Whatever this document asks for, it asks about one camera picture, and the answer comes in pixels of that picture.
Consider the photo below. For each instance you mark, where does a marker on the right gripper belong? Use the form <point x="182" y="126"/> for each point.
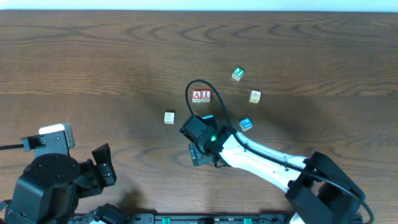
<point x="195" y="154"/>

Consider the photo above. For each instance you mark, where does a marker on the red letter I block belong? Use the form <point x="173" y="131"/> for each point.
<point x="205" y="96"/>

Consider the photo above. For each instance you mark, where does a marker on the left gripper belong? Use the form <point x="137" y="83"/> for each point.
<point x="101" y="168"/>

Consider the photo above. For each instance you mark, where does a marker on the green letter J block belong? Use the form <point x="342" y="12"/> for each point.
<point x="238" y="73"/>

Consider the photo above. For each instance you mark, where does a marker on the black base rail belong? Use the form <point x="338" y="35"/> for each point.
<point x="150" y="218"/>

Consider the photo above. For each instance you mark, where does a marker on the plain cream wooden block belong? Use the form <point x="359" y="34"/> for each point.
<point x="169" y="117"/>

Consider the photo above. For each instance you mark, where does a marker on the blue number 2 block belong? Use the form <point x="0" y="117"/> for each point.
<point x="208" y="117"/>

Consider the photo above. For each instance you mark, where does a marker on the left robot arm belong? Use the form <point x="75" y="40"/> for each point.
<point x="50" y="187"/>

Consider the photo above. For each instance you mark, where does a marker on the blue letter P block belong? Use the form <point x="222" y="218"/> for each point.
<point x="245" y="124"/>

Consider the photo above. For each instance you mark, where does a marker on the red letter A block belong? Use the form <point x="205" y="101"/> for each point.
<point x="196" y="96"/>

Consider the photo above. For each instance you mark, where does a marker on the yellow picture wooden block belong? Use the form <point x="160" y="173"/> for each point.
<point x="255" y="96"/>

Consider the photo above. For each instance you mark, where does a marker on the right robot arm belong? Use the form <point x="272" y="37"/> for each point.
<point x="316" y="187"/>

